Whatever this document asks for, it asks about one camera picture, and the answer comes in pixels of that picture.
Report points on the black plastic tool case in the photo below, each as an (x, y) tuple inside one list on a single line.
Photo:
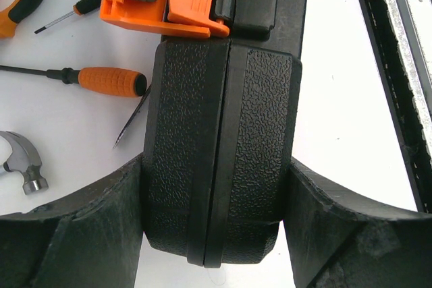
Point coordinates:
[(220, 128)]

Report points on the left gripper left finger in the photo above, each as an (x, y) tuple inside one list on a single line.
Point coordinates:
[(90, 238)]

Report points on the black handled claw hammer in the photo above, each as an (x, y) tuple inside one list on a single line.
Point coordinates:
[(25, 160)]

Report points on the aluminium front frame rail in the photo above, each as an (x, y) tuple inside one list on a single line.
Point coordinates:
[(399, 72)]

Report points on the small orange black precision screwdriver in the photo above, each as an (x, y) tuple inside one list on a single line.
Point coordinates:
[(81, 8)]

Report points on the orange grip bit screwdriver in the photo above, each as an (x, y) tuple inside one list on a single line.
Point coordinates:
[(105, 80)]

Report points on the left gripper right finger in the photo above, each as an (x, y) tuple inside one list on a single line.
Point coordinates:
[(338, 238)]

